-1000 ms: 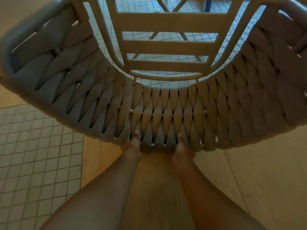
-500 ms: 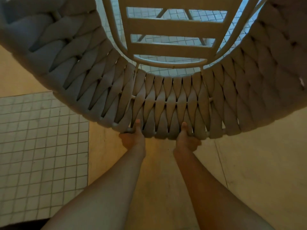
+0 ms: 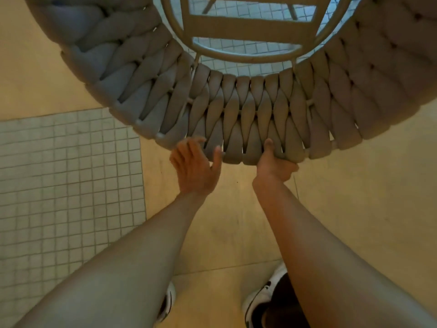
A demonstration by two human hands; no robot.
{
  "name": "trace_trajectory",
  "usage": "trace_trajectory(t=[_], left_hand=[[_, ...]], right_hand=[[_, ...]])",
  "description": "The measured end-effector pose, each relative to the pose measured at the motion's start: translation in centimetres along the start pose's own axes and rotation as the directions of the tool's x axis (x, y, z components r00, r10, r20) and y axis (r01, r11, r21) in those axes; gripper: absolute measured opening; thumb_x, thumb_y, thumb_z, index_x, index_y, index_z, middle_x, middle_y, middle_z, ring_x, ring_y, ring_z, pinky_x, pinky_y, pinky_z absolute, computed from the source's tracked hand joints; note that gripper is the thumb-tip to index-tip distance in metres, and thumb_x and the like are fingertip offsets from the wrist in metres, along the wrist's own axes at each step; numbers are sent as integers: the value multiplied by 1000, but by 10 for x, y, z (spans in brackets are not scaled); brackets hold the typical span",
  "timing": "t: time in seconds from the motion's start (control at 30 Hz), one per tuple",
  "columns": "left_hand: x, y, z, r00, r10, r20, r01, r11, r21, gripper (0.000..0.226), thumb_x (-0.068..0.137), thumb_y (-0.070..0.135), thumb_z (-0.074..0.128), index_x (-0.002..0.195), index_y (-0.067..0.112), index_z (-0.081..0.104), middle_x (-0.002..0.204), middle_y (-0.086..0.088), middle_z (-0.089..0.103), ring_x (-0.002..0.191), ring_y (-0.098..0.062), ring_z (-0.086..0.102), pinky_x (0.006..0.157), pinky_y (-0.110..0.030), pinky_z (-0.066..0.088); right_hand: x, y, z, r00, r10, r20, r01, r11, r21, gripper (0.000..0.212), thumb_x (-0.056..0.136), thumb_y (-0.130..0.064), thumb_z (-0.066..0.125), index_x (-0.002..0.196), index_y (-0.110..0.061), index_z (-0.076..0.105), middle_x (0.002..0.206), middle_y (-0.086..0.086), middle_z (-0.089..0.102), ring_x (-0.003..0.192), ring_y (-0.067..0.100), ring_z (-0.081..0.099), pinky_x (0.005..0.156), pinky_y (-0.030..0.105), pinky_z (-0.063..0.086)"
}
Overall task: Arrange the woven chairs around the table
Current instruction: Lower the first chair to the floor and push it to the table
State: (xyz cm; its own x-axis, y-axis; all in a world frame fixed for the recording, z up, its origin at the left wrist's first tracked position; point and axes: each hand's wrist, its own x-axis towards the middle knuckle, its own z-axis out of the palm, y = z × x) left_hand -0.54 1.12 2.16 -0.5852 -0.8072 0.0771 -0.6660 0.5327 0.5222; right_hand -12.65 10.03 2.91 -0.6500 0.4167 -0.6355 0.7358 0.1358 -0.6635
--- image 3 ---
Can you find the person's left hand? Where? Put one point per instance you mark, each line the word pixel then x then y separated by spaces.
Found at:
pixel 194 172

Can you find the person's right hand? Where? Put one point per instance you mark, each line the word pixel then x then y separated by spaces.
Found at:
pixel 271 169

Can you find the person's right thumb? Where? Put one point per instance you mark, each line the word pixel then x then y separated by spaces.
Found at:
pixel 269 148

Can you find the person's left thumb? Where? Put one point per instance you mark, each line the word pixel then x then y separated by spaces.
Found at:
pixel 217 158

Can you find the person's right forearm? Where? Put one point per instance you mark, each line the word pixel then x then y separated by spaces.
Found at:
pixel 327 263

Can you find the person's left forearm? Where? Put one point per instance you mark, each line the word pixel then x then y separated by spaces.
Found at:
pixel 136 256

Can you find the white right sneaker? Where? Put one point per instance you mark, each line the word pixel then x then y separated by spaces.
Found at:
pixel 259 298

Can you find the white sneaker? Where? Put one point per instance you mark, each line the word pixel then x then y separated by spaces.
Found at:
pixel 259 298
pixel 166 304

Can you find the white left sneaker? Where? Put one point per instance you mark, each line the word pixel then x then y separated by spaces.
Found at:
pixel 166 304

